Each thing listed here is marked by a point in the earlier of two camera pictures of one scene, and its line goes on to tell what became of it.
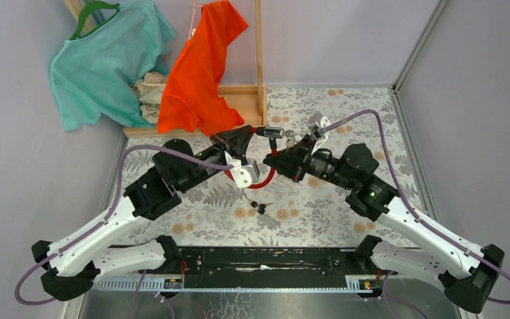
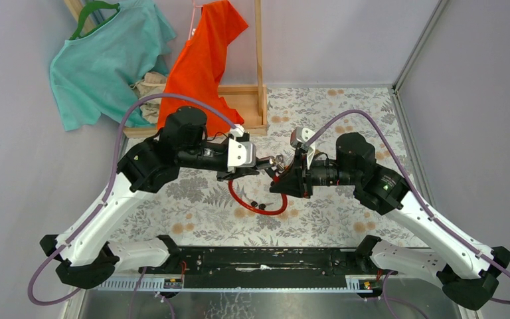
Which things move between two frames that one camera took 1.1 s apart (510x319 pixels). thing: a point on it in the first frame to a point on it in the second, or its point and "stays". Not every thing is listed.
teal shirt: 91,74 stays
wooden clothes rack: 248,102 stays
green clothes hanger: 85,11 stays
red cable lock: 271,133 to 276,179
